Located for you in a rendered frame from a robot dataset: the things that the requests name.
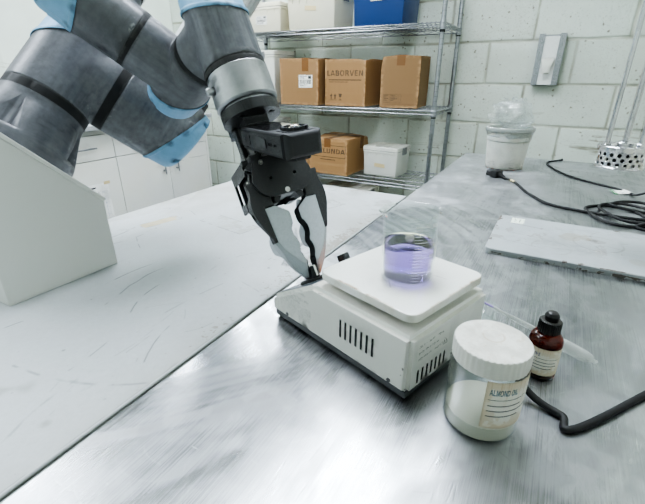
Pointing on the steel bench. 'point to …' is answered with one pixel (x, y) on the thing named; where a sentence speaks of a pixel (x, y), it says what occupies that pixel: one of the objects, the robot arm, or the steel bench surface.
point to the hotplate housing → (379, 332)
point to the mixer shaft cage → (630, 159)
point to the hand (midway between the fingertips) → (311, 264)
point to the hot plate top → (443, 274)
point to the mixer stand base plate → (576, 247)
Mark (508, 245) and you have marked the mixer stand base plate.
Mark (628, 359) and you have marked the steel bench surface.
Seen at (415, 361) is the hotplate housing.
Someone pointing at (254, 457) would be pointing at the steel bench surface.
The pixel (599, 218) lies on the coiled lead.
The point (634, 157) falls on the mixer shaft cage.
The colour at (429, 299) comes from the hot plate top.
